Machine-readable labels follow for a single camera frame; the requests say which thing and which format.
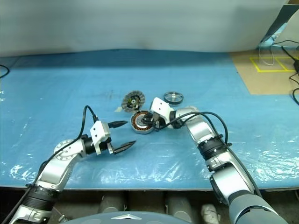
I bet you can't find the round silver motor lid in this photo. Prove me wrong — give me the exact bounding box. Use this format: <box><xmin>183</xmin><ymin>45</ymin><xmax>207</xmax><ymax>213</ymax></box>
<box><xmin>121</xmin><ymin>91</ymin><xmax>146</xmax><ymax>114</ymax></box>

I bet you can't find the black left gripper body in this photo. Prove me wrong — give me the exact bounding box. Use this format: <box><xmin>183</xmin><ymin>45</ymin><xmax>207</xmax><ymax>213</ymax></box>
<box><xmin>100</xmin><ymin>122</ymin><xmax>115</xmax><ymax>154</ymax></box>

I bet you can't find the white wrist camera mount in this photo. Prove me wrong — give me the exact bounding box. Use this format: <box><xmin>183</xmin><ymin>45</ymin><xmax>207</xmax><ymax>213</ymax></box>
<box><xmin>149</xmin><ymin>97</ymin><xmax>176</xmax><ymax>124</ymax></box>
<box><xmin>90</xmin><ymin>120</ymin><xmax>112</xmax><ymax>155</ymax></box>

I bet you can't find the white blotched rounded shape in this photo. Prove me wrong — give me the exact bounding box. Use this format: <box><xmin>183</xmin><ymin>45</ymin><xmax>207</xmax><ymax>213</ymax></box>
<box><xmin>200</xmin><ymin>203</ymin><xmax>221</xmax><ymax>224</ymax></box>

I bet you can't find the thin white cable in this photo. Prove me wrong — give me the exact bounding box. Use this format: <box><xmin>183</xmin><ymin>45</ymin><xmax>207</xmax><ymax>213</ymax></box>
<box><xmin>257</xmin><ymin>43</ymin><xmax>275</xmax><ymax>67</ymax></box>

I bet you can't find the grey robot torso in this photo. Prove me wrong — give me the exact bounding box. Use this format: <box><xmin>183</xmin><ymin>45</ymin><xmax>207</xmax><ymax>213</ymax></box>
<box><xmin>70</xmin><ymin>210</ymin><xmax>190</xmax><ymax>224</ymax></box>

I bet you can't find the spoked silver rotor wheel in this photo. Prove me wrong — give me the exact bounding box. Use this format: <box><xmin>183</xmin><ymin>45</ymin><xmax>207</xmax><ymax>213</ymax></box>
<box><xmin>163</xmin><ymin>91</ymin><xmax>184</xmax><ymax>105</ymax></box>

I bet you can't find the brown cardboard sheet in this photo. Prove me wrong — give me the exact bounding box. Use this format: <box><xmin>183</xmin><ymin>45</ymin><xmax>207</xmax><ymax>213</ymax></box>
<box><xmin>230</xmin><ymin>49</ymin><xmax>299</xmax><ymax>95</ymax></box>

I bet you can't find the thin black cable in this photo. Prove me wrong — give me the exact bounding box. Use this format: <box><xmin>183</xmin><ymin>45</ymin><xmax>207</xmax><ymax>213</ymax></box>
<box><xmin>272</xmin><ymin>39</ymin><xmax>299</xmax><ymax>46</ymax></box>

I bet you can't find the black looped cable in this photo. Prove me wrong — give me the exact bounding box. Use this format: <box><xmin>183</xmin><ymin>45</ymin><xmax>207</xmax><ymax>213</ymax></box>
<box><xmin>289</xmin><ymin>70</ymin><xmax>299</xmax><ymax>105</ymax></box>

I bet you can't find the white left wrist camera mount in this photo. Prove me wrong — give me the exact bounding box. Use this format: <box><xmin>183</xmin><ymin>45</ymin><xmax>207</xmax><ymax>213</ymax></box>
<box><xmin>90</xmin><ymin>120</ymin><xmax>112</xmax><ymax>155</ymax></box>

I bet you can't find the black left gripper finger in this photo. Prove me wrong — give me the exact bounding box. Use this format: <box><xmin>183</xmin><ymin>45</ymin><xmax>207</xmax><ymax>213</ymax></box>
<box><xmin>109</xmin><ymin>120</ymin><xmax>128</xmax><ymax>129</ymax></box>
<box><xmin>112</xmin><ymin>140</ymin><xmax>137</xmax><ymax>155</ymax></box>

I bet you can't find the blue plastic table cover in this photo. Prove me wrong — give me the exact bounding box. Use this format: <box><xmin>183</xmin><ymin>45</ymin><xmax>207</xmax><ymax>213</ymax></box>
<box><xmin>0</xmin><ymin>48</ymin><xmax>299</xmax><ymax>190</ymax></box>

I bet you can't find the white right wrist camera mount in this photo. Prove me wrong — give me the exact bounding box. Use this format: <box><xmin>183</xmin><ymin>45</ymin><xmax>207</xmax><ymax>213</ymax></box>
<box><xmin>149</xmin><ymin>97</ymin><xmax>176</xmax><ymax>124</ymax></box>

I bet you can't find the dark teal board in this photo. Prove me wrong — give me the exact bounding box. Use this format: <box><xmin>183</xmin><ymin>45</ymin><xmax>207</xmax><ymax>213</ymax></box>
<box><xmin>259</xmin><ymin>4</ymin><xmax>296</xmax><ymax>49</ymax></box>

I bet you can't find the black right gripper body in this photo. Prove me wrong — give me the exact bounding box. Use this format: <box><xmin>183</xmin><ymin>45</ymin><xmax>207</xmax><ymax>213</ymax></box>
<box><xmin>153</xmin><ymin>112</ymin><xmax>169</xmax><ymax>130</ymax></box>

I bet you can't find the grey rounded shape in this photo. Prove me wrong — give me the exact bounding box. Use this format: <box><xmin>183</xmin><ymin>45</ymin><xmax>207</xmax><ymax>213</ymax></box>
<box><xmin>165</xmin><ymin>195</ymin><xmax>196</xmax><ymax>224</ymax></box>
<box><xmin>100</xmin><ymin>194</ymin><xmax>128</xmax><ymax>213</ymax></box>

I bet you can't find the thick black power cord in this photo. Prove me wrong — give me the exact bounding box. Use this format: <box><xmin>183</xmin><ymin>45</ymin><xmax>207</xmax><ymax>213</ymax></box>
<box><xmin>281</xmin><ymin>45</ymin><xmax>299</xmax><ymax>62</ymax></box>

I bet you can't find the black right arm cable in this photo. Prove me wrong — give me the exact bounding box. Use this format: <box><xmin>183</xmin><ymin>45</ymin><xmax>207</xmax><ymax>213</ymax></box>
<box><xmin>154</xmin><ymin>111</ymin><xmax>263</xmax><ymax>199</ymax></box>

